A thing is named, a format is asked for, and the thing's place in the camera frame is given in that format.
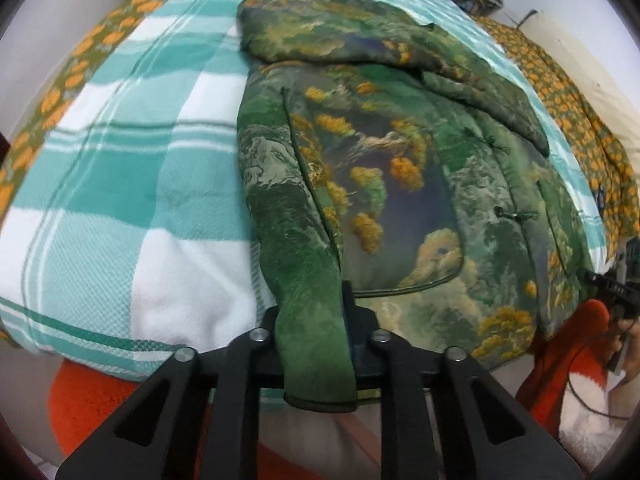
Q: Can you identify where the person's right hand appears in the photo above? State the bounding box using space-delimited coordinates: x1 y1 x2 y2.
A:
620 321 640 386

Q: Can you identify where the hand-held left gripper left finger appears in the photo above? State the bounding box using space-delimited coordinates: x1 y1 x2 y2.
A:
55 307 286 480

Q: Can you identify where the cream pillow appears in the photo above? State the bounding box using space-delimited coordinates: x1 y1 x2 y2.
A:
520 10 640 161

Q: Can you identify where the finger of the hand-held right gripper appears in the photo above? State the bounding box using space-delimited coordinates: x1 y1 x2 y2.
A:
580 269 627 298

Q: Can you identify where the green landscape print jacket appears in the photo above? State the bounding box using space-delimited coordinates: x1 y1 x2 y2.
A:
235 0 598 413

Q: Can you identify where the orange floral bed sheet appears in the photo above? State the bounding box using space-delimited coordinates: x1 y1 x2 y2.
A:
0 0 640 261

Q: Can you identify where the orange and white fleece clothing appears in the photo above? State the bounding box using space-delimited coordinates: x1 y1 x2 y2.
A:
47 299 628 480

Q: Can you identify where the black cable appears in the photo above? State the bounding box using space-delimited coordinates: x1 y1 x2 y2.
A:
565 372 628 421

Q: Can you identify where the teal white checked blanket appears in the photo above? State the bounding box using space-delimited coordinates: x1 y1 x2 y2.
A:
0 0 608 403

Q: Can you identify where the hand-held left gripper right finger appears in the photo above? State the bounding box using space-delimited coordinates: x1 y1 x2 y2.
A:
342 280 584 480

